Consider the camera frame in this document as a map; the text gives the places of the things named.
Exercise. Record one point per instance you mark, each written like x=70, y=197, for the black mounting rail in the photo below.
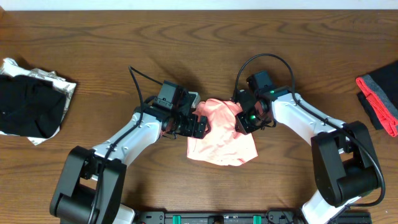
x=274, y=216

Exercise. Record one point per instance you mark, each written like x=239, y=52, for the black folded garment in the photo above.
x=30, y=107

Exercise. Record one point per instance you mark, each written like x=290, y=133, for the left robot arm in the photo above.
x=90, y=186

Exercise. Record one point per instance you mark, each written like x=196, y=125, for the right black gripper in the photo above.
x=245, y=128

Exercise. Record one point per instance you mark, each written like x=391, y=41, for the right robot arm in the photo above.
x=345, y=163

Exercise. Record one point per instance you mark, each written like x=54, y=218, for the white patterned garment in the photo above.
x=12, y=69

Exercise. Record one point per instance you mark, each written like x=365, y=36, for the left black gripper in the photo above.
x=190, y=130

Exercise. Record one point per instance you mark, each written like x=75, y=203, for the red grey black garment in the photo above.
x=378, y=97

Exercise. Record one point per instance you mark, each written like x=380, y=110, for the pink printed shirt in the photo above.
x=223, y=145

